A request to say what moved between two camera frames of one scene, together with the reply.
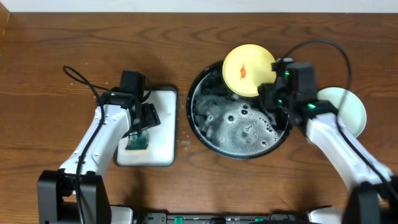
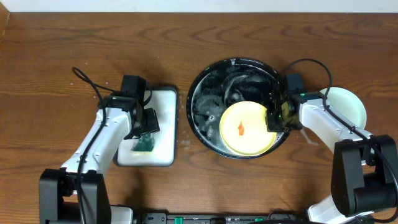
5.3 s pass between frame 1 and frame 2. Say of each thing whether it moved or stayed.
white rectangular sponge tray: stayed
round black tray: stayed
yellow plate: moved
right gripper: moved
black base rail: stayed
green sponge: moved
